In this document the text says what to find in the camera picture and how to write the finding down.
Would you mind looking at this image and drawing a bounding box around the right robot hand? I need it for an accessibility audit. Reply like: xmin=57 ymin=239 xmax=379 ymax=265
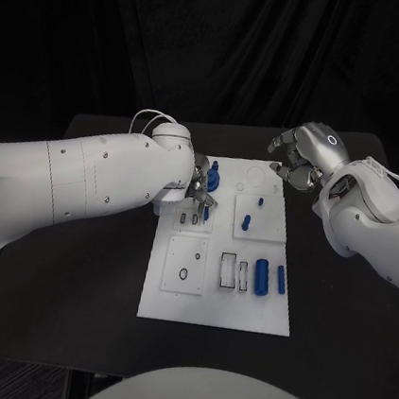
xmin=262 ymin=115 xmax=356 ymax=199

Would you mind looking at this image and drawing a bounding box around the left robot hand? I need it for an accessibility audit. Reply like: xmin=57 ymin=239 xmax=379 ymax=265
xmin=182 ymin=150 xmax=226 ymax=219

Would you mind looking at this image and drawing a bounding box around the white task board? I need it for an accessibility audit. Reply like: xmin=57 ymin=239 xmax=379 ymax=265
xmin=135 ymin=145 xmax=315 ymax=339

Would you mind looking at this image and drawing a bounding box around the blue gear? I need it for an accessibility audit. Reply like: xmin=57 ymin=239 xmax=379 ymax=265
xmin=203 ymin=159 xmax=224 ymax=194

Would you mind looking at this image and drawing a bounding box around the thick blue cylinder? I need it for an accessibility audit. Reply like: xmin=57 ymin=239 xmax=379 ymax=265
xmin=251 ymin=257 xmax=274 ymax=298

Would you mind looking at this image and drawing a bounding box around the thin blue cylinder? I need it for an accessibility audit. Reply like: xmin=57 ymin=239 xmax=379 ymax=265
xmin=273 ymin=264 xmax=289 ymax=296

